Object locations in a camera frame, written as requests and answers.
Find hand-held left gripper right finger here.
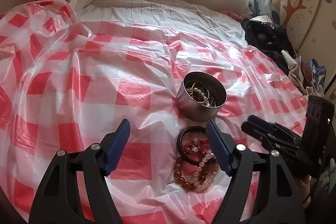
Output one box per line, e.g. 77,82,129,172
205,120,307,224

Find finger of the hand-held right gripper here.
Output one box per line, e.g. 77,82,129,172
247,114,279,133
241,121,292,151

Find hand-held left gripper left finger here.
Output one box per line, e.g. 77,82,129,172
28,119,131,224

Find pale pink bead bracelet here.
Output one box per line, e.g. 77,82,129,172
193,153,220,191

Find red string bracelet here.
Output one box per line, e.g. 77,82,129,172
182,138,211,154

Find black braided bracelet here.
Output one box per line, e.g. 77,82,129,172
177,126,219,165

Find amber bead bracelet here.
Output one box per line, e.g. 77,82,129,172
174,156,220,191

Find round metal bowl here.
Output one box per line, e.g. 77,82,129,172
176,71,228,123

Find white bead bracelet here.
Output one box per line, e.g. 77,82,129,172
188,84,215,108

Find gold woven bracelet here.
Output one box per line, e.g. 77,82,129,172
187,81,210,102

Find person's right hand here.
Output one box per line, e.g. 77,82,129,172
299,175,314,211

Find pile of clothes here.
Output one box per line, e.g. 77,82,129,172
281,49,329,96

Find red checked plastic sheet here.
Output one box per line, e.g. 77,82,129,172
0,0,317,224

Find dark clothing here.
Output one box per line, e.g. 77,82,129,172
241,17,298,75

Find tree print wardrobe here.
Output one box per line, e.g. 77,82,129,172
278,0,336,58

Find striped white bedsheet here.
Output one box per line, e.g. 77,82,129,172
69,0,250,49

